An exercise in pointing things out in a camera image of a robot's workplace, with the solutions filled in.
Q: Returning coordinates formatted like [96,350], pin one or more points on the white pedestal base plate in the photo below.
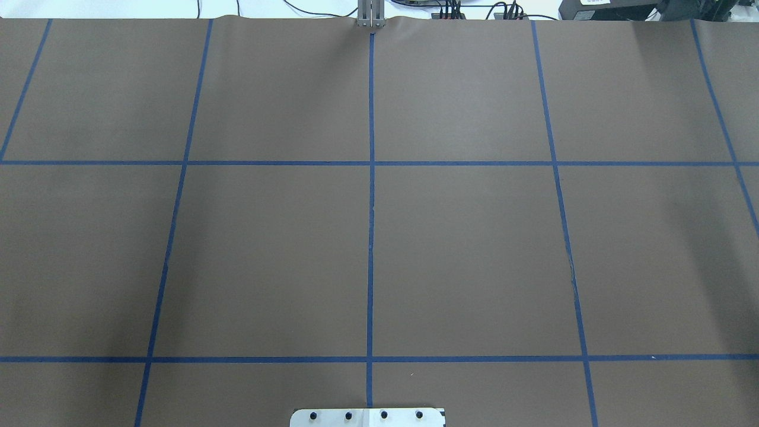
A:
[367,417]

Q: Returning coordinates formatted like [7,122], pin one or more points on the black box device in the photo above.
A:
[607,10]

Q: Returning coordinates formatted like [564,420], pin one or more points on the brown paper table mat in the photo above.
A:
[239,221]

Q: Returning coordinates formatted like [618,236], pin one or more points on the aluminium frame post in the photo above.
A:
[371,14]

